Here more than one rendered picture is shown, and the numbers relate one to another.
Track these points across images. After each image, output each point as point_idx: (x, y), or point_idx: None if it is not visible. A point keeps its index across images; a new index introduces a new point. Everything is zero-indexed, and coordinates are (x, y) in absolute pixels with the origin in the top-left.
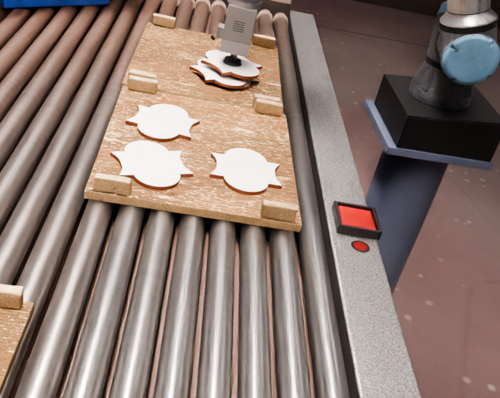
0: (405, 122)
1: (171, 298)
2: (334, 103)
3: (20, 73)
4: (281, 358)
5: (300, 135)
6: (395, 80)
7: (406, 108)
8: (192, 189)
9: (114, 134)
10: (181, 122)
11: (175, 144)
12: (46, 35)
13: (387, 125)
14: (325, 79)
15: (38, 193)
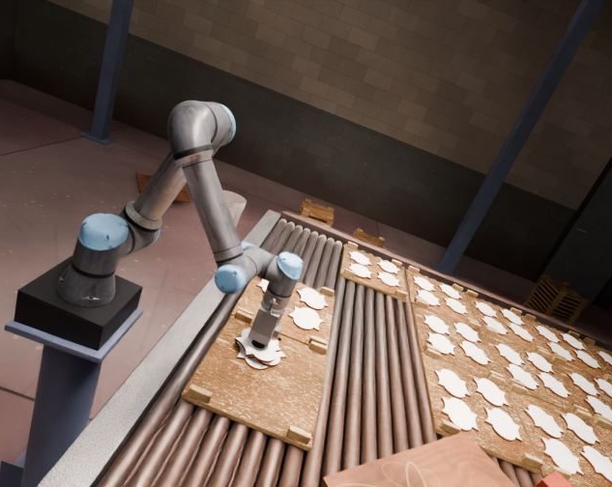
0: (141, 291)
1: (305, 270)
2: (173, 328)
3: (383, 379)
4: (278, 251)
5: (225, 305)
6: (104, 316)
7: (135, 291)
8: (297, 287)
9: (328, 317)
10: (298, 315)
11: (301, 306)
12: (386, 428)
13: (123, 322)
14: (152, 356)
15: (348, 304)
